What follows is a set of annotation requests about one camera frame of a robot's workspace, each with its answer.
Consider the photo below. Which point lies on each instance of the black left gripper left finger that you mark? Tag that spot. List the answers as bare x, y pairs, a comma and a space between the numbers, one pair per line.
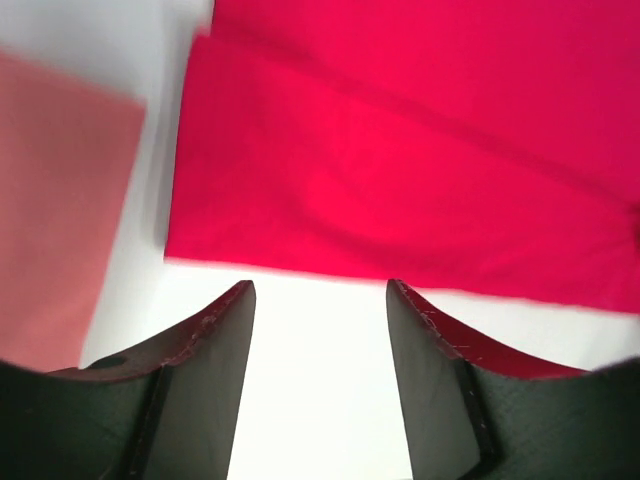
166, 408

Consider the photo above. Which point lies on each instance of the crimson red t-shirt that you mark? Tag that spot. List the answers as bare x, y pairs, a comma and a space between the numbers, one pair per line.
483, 146

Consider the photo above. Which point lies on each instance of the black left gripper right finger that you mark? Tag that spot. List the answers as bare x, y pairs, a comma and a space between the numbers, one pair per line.
475, 408

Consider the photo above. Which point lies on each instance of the folded salmon pink t-shirt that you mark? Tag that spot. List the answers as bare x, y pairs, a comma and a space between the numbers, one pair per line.
67, 151

